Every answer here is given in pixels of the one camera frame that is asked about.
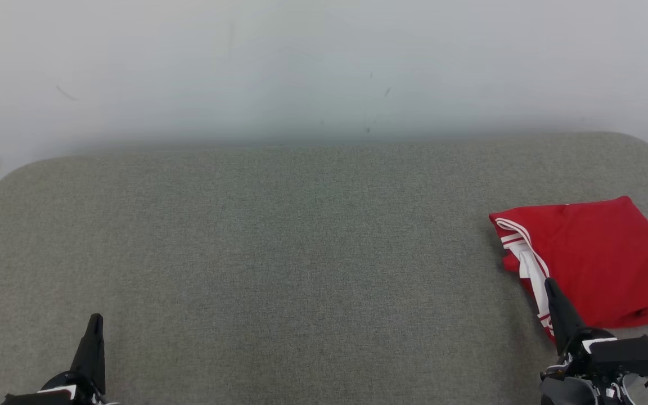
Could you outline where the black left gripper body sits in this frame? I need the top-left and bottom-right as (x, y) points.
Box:
(1, 371), (117, 405)

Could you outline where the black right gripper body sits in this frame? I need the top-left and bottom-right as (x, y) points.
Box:
(541, 332), (648, 405)

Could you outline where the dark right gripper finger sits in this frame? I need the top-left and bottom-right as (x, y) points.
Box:
(543, 277), (587, 357)

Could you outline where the red white basketball jersey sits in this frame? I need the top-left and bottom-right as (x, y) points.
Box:
(489, 196), (648, 343)

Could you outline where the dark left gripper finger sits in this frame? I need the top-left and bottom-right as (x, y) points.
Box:
(70, 313), (106, 395)

